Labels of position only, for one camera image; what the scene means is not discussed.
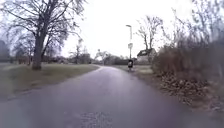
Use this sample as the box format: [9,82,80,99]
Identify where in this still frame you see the dark bin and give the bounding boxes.
[127,58,135,71]

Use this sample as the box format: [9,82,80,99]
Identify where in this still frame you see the lamp pole with sign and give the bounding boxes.
[125,24,135,70]

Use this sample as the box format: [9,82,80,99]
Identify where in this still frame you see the distant trees and bushes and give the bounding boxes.
[65,37,130,66]

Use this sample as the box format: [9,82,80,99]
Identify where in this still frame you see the house with dark roof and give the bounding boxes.
[135,47,158,65]

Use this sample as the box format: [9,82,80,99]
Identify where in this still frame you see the grey asphalt path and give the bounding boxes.
[0,65,224,128]

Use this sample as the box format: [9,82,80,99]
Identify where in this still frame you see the grass field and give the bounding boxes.
[0,62,101,100]

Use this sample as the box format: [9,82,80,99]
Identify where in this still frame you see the leaf-strewn grass verge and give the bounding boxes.
[113,64,224,114]

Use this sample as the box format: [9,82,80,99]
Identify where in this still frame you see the large bare tree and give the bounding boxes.
[0,0,88,71]

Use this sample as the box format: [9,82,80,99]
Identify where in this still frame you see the brown bare bushes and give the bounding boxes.
[152,0,224,85]

